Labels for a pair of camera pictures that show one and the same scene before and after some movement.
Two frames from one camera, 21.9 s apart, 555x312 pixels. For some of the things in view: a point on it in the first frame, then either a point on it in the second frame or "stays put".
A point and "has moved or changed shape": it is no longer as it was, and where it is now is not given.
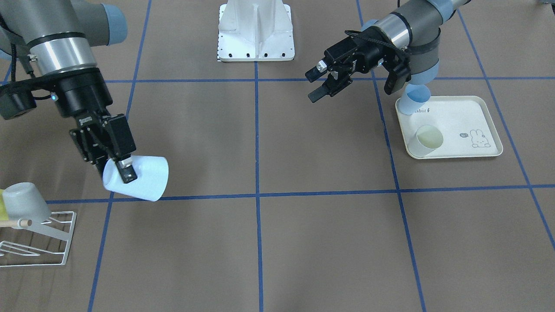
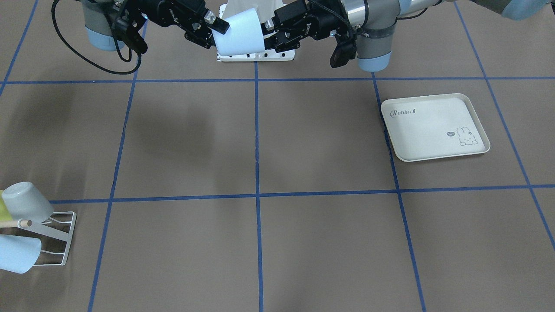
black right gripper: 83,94 → 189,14
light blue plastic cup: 152,173 → 18,254
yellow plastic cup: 3,213 stays put
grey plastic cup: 23,200 stays put
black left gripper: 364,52 → 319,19
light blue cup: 413,97 has moved or changed shape
